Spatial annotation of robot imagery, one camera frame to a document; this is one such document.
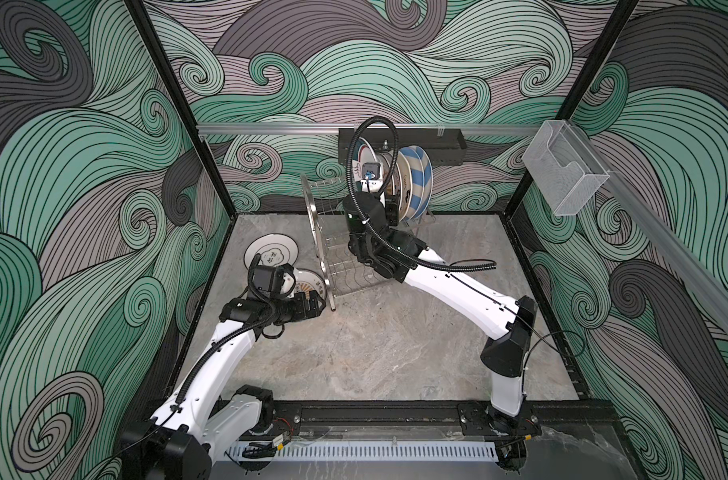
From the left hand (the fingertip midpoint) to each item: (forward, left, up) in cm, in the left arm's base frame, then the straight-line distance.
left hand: (312, 304), depth 79 cm
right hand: (+15, -18, +28) cm, 36 cm away
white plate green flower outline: (+29, +18, -13) cm, 37 cm away
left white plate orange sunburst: (+15, +5, -13) cm, 20 cm away
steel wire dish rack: (+16, -7, -8) cm, 19 cm away
